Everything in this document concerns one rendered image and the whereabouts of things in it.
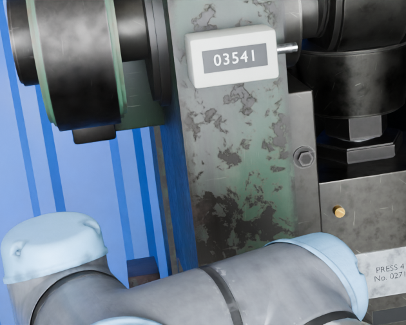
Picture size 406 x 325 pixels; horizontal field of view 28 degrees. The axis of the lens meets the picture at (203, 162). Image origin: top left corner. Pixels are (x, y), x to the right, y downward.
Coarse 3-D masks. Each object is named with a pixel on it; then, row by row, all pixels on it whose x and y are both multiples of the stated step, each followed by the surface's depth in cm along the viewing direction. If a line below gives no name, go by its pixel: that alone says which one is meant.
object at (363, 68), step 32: (352, 0) 73; (384, 0) 74; (352, 32) 75; (384, 32) 76; (320, 64) 79; (352, 64) 78; (384, 64) 78; (320, 96) 81; (352, 96) 79; (384, 96) 79; (352, 128) 82; (384, 128) 84
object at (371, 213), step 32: (320, 160) 84; (352, 160) 82; (384, 160) 82; (320, 192) 78; (352, 192) 78; (384, 192) 79; (352, 224) 79; (384, 224) 80; (384, 256) 81; (384, 288) 82; (384, 320) 83
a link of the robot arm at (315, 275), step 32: (256, 256) 55; (288, 256) 55; (320, 256) 55; (352, 256) 56; (224, 288) 52; (256, 288) 53; (288, 288) 53; (320, 288) 54; (352, 288) 55; (256, 320) 52; (288, 320) 52; (320, 320) 51; (352, 320) 52
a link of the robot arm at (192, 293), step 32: (64, 288) 54; (96, 288) 53; (160, 288) 52; (192, 288) 52; (32, 320) 55; (64, 320) 51; (96, 320) 49; (128, 320) 49; (160, 320) 50; (192, 320) 51; (224, 320) 51
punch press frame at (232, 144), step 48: (144, 0) 72; (192, 0) 66; (240, 0) 67; (192, 96) 69; (240, 96) 69; (288, 96) 70; (192, 144) 70; (240, 144) 71; (288, 144) 71; (192, 192) 71; (240, 192) 72; (288, 192) 72; (192, 240) 76; (240, 240) 73
